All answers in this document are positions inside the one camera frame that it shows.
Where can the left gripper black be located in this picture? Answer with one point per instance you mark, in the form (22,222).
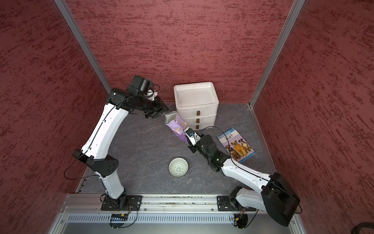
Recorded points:
(158,108)

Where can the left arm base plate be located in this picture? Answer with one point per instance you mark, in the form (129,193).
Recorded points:
(134,203)

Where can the dog picture book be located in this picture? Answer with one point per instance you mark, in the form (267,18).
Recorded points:
(236,146)

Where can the purple oats bag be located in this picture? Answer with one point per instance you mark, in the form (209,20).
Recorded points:
(175,122)

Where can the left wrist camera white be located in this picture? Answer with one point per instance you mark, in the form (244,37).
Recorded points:
(151,94)

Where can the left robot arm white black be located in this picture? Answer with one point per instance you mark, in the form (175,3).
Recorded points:
(94,153)

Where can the corner aluminium post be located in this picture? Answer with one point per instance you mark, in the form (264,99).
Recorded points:
(285,31)
(73,25)

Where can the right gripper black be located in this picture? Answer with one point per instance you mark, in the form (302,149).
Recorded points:
(191,146)

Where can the white patterned breakfast bowl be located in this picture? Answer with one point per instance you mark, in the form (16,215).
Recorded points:
(178,167)

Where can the white foam box stack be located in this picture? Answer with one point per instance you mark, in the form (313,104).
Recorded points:
(197,104)

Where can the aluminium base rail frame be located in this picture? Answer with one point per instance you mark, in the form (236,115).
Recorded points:
(164,214)

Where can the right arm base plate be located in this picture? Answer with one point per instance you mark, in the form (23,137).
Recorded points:
(228,203)

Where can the left corner aluminium post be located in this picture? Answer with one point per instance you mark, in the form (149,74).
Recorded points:
(73,25)

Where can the right corner aluminium post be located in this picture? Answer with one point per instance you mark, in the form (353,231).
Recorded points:
(285,31)

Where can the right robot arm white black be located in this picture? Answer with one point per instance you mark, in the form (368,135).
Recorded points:
(270,193)

